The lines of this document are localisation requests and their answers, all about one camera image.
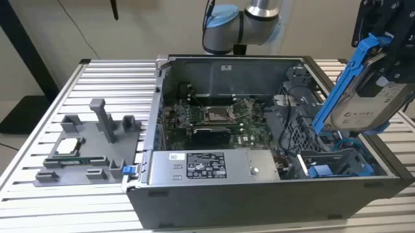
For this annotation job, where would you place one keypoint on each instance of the CPU socket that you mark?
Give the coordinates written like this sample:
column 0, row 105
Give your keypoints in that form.
column 215, row 114

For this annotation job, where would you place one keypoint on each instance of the hard disk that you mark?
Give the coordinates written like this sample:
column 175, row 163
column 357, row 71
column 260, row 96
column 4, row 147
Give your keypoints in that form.
column 363, row 114
column 320, row 171

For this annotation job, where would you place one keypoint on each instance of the silver CPU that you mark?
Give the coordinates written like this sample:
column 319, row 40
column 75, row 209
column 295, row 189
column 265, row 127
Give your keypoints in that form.
column 68, row 145

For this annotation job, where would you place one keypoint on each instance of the black antenna rod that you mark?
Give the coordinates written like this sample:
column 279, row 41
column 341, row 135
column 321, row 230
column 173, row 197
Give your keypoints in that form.
column 113, row 9

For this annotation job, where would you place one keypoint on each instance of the black RAM slot bank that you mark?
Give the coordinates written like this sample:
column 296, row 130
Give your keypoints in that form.
column 213, row 100

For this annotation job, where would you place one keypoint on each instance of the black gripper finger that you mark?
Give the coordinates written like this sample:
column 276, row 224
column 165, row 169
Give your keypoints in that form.
column 372, row 19
column 403, row 58

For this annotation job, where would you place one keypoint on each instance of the black flat base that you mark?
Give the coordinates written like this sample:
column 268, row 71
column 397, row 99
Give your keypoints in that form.
column 22, row 114

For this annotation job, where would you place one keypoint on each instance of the grey metal disk bay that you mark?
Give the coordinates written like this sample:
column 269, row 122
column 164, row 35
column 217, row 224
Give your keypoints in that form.
column 291, row 126

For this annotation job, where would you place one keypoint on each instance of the thin metal locking lever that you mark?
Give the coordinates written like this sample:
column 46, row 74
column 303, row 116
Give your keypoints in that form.
column 196, row 99

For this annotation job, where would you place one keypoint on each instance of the green RAM stick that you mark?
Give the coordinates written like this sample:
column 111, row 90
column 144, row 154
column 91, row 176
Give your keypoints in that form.
column 84, row 160

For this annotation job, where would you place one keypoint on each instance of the dark grey PC case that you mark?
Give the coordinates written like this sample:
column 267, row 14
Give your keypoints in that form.
column 227, row 206

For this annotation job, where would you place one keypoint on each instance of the green motherboard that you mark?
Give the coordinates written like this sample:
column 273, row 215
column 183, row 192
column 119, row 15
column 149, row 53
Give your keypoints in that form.
column 252, row 131

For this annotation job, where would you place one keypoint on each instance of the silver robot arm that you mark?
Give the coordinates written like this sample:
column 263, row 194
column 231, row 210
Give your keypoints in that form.
column 227, row 31

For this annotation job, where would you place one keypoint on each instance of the black graphics card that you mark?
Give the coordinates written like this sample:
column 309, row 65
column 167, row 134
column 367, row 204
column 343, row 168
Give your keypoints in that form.
column 211, row 137

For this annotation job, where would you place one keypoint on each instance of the blue case latch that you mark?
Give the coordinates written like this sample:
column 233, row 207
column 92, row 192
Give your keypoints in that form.
column 128, row 170

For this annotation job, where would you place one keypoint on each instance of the grey parts rack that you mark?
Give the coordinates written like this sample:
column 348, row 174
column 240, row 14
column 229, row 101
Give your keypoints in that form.
column 93, row 145

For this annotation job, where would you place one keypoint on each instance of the silver power supply unit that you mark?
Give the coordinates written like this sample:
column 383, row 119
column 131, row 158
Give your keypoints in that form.
column 239, row 165

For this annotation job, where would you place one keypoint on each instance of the black slanted post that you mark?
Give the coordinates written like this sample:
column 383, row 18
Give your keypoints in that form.
column 22, row 43

